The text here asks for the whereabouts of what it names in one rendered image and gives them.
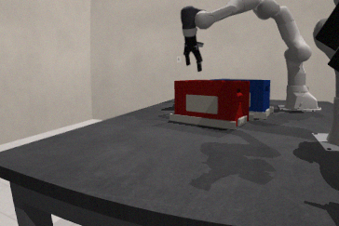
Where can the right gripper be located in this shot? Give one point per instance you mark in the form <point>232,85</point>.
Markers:
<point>190,43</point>

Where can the red plastic crate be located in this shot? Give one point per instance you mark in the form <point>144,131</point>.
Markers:
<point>215,99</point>

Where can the blue plastic crate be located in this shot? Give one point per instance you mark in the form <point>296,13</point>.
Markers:
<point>259,98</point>

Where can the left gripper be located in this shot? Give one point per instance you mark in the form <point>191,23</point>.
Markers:
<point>329,36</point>

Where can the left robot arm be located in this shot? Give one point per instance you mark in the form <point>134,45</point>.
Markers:
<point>333,136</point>

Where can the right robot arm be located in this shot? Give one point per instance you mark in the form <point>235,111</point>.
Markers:
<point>298,97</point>

